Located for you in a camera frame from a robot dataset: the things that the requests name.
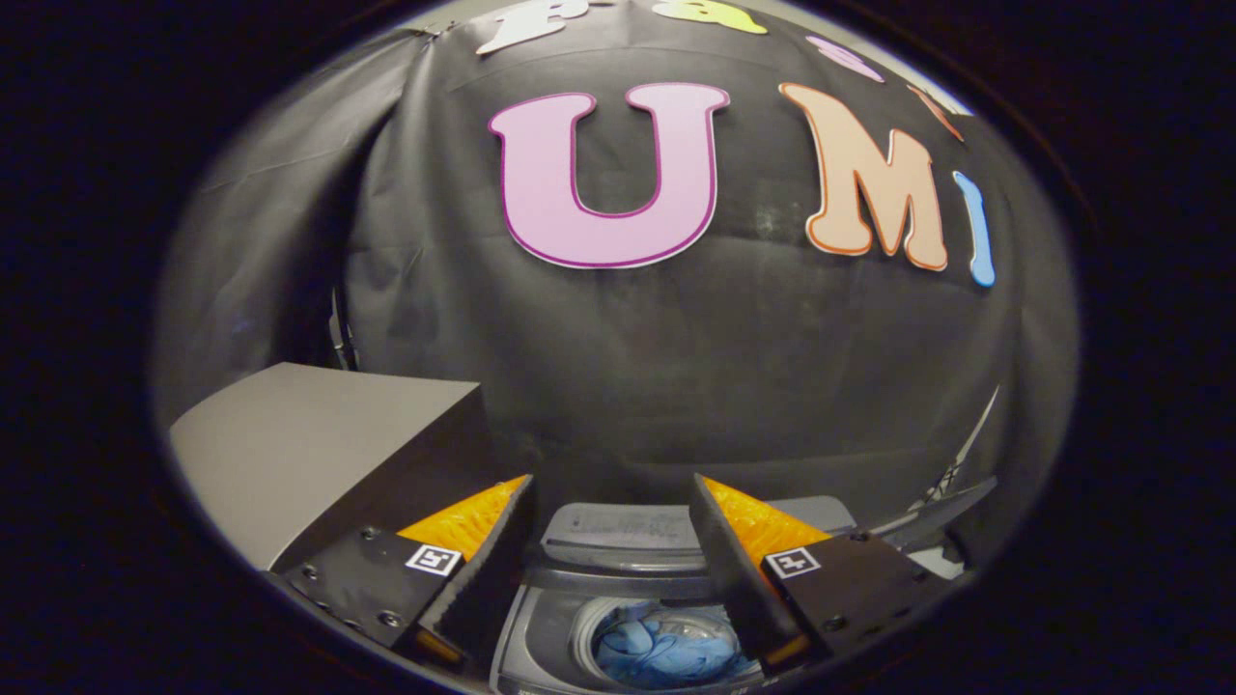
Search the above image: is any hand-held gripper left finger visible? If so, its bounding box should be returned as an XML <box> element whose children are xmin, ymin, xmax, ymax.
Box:
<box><xmin>280</xmin><ymin>473</ymin><xmax>537</xmax><ymax>672</ymax></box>

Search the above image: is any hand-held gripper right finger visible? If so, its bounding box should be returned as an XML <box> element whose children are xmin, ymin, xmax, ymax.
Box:
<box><xmin>688</xmin><ymin>473</ymin><xmax>957</xmax><ymax>677</ymax></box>

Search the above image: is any grey washing machine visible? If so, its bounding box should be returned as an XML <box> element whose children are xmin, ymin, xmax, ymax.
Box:
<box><xmin>488</xmin><ymin>495</ymin><xmax>967</xmax><ymax>695</ymax></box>

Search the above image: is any light blue button shirt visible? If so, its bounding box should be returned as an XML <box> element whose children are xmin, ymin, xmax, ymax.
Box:
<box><xmin>591</xmin><ymin>603</ymin><xmax>764</xmax><ymax>691</ymax></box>

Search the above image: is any black backdrop cloth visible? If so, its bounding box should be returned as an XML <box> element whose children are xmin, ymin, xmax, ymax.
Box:
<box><xmin>154</xmin><ymin>0</ymin><xmax>1078</xmax><ymax>570</ymax></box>

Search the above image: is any dark cabinet with cream door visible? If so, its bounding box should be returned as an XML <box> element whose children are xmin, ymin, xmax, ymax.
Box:
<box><xmin>169</xmin><ymin>362</ymin><xmax>503</xmax><ymax>575</ymax></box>

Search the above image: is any black light stand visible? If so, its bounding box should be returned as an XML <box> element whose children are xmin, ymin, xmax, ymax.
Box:
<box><xmin>908</xmin><ymin>386</ymin><xmax>1000</xmax><ymax>513</ymax></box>

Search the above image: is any black backdrop stand pole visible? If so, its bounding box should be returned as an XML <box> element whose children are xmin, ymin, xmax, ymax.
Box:
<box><xmin>328</xmin><ymin>285</ymin><xmax>360</xmax><ymax>373</ymax></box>

